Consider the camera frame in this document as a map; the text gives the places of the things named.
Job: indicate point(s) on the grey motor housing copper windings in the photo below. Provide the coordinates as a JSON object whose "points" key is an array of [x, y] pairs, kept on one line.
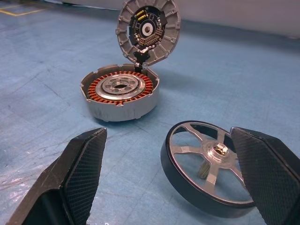
{"points": [[122, 112]]}

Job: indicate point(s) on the grey motor rotor disc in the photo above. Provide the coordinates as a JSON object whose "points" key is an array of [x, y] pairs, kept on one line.
{"points": [[165, 48]]}

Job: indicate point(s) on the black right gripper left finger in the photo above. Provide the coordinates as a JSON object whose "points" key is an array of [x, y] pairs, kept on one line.
{"points": [[79, 178]]}

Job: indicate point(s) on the blue plastic table cover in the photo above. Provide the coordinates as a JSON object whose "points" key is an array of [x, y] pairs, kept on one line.
{"points": [[35, 70]]}

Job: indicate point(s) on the black silver rotor wheel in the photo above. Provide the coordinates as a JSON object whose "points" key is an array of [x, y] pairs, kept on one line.
{"points": [[212, 155]]}

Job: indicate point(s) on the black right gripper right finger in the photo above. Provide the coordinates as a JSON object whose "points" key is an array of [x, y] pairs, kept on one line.
{"points": [[269, 178]]}

